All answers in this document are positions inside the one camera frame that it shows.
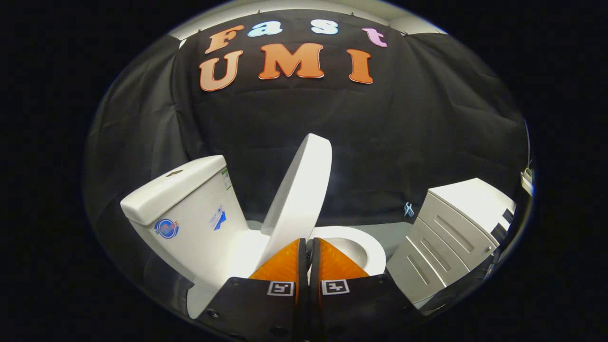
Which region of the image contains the white drawer cabinet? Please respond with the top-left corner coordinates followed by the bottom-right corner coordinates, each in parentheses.
top-left (386, 178), bottom-right (517, 304)

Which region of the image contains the white toilet lid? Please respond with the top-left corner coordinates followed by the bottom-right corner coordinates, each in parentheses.
top-left (260, 133), bottom-right (333, 269)

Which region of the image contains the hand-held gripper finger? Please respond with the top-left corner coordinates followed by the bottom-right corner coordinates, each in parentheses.
top-left (197, 237), bottom-right (308, 342)
top-left (308, 237), bottom-right (423, 342)

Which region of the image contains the black backdrop cloth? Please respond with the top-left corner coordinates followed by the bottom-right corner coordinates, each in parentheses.
top-left (85, 9), bottom-right (529, 314)

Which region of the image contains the white toilet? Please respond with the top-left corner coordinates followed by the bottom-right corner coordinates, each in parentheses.
top-left (120, 155), bottom-right (387, 319)

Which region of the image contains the white toilet seat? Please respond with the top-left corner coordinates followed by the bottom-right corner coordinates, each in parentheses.
top-left (309, 226), bottom-right (387, 277)

